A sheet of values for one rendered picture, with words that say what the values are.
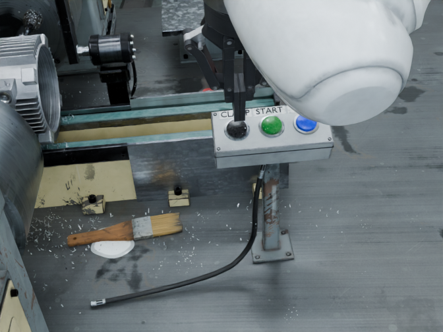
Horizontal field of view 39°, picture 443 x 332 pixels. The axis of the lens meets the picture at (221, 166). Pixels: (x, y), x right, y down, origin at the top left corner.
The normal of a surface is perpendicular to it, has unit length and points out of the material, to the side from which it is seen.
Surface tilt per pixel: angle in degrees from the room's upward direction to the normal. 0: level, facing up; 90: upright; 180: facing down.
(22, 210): 84
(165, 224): 2
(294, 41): 62
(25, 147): 73
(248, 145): 24
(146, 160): 90
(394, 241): 0
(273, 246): 90
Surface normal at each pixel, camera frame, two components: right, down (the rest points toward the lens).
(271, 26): -0.74, 0.06
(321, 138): -0.02, -0.47
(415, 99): -0.06, -0.79
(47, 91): 0.04, 0.04
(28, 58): 0.07, 0.59
